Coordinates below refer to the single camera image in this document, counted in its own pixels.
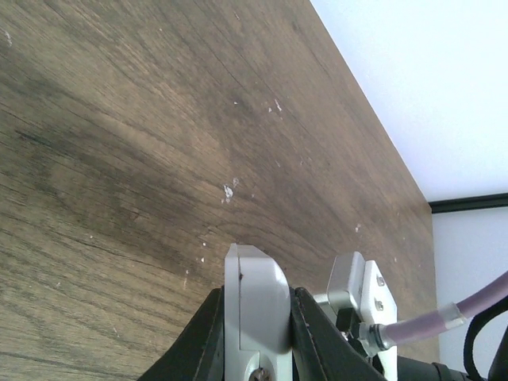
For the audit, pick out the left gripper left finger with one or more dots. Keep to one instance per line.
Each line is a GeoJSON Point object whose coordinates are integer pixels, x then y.
{"type": "Point", "coordinates": [199, 351]}

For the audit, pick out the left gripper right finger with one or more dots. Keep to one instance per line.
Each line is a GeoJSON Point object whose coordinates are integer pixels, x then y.
{"type": "Point", "coordinates": [319, 350]}

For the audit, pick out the white remote control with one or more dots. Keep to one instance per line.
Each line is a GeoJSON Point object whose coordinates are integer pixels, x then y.
{"type": "Point", "coordinates": [257, 328]}

